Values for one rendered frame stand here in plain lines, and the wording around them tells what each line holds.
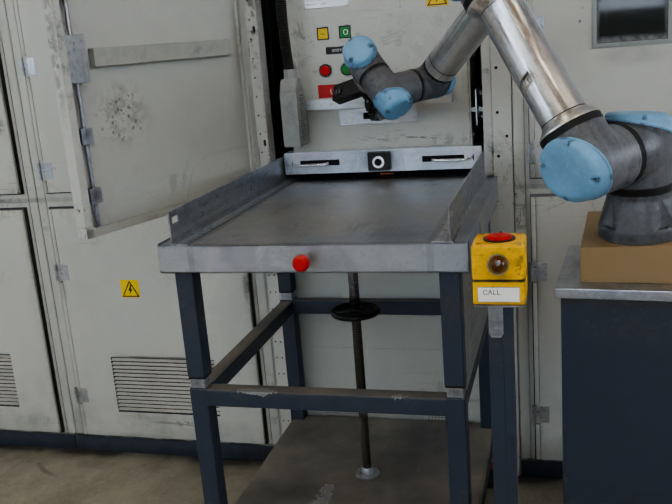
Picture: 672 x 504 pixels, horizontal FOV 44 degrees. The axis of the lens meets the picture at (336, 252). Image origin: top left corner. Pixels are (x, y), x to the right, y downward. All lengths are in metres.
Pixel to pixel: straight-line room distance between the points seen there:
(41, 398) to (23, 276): 0.41
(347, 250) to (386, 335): 0.80
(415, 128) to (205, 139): 0.55
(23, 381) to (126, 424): 0.37
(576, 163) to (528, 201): 0.76
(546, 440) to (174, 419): 1.10
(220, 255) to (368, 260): 0.30
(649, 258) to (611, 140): 0.24
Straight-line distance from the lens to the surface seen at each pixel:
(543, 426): 2.38
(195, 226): 1.80
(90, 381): 2.75
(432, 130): 2.24
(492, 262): 1.29
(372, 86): 1.87
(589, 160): 1.45
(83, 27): 1.95
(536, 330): 2.28
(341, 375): 2.43
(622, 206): 1.61
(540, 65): 1.52
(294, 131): 2.21
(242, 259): 1.65
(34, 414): 2.92
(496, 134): 2.18
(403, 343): 2.35
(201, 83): 2.20
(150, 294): 2.54
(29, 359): 2.84
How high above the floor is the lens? 1.22
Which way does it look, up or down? 14 degrees down
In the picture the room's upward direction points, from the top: 5 degrees counter-clockwise
